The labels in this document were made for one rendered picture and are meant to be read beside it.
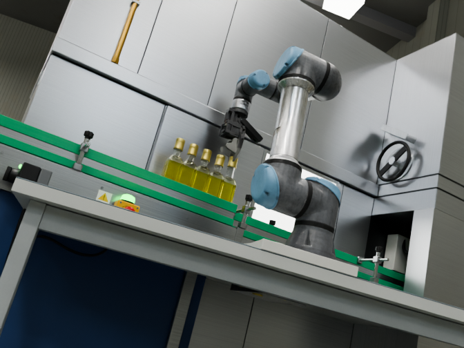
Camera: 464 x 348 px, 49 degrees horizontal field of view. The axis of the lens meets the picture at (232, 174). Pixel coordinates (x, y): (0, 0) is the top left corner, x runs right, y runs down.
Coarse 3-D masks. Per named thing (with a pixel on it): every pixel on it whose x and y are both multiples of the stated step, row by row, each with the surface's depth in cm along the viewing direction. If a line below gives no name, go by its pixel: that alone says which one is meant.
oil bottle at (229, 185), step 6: (228, 180) 193; (234, 180) 195; (222, 186) 192; (228, 186) 193; (234, 186) 194; (222, 192) 192; (228, 192) 193; (234, 192) 194; (222, 198) 191; (228, 198) 192
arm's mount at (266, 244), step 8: (264, 240) 131; (264, 248) 130; (272, 248) 131; (280, 248) 132; (288, 248) 132; (288, 256) 132; (296, 256) 132; (304, 256) 133; (312, 256) 133; (320, 256) 134; (320, 264) 134; (328, 264) 134; (336, 264) 135; (344, 264) 135; (344, 272) 135; (352, 272) 136
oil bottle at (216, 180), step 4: (212, 172) 192; (216, 172) 192; (212, 176) 190; (216, 176) 191; (220, 176) 192; (212, 180) 190; (216, 180) 190; (220, 180) 191; (208, 184) 190; (212, 184) 189; (216, 184) 190; (220, 184) 191; (208, 188) 189; (212, 188) 189; (216, 188) 190; (220, 188) 191; (208, 192) 188; (212, 192) 189; (216, 192) 190; (220, 192) 191; (216, 196) 189
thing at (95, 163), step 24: (0, 120) 147; (24, 144) 150; (48, 144) 153; (72, 144) 156; (96, 168) 159; (120, 168) 162; (144, 192) 165; (168, 192) 169; (192, 192) 173; (216, 216) 176
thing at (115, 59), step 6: (132, 0) 204; (138, 0) 204; (132, 6) 203; (138, 6) 206; (132, 12) 202; (132, 18) 202; (126, 24) 200; (126, 30) 200; (126, 36) 200; (120, 42) 198; (120, 48) 197; (114, 60) 195
